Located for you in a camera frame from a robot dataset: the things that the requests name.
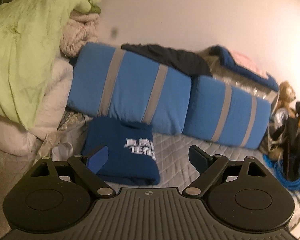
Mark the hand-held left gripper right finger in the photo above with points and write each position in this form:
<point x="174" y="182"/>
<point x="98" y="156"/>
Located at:
<point x="197" y="158"/>

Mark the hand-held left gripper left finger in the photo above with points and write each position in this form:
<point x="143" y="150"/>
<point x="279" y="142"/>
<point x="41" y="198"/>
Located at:
<point x="98" y="158"/>

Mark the dark blue sweatshirt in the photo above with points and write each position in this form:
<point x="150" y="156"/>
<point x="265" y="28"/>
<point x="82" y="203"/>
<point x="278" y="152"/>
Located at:
<point x="120" y="135"/>

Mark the grey floral satin cloth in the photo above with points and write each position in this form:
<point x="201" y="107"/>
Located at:
<point x="65" y="130"/>

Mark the blue grey-striped pillow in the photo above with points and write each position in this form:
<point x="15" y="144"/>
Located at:
<point x="207" y="105"/>
<point x="90" y="80"/>

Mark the white quilt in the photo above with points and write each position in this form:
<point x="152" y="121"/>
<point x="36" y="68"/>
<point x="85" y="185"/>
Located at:
<point x="52" y="100"/>

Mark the tan plush toy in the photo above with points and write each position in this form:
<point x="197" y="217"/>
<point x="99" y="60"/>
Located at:
<point x="276" y="152"/>

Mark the grey floral pillow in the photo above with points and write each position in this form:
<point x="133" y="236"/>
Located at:
<point x="240" y="82"/>

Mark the crumpled clear plastic bag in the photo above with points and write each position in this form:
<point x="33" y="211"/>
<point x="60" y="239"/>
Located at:
<point x="280" y="117"/>

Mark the folded dark blue blanket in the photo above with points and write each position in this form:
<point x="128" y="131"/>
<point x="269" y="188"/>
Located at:
<point x="240" y="68"/>

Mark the black garment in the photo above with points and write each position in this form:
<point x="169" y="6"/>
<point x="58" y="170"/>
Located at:
<point x="180" y="60"/>

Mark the black cloth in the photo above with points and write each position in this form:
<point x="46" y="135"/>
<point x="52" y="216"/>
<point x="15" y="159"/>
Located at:
<point x="295" y="135"/>

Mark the pink cloth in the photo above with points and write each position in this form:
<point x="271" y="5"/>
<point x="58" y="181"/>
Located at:
<point x="247" y="62"/>

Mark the brown teddy bear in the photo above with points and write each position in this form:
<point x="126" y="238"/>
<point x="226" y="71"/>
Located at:
<point x="287" y="92"/>

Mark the beige fluffy blanket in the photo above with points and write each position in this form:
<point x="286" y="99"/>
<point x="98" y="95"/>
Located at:
<point x="77" y="35"/>

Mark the light green quilt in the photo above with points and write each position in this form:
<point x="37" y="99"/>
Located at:
<point x="22" y="55"/>

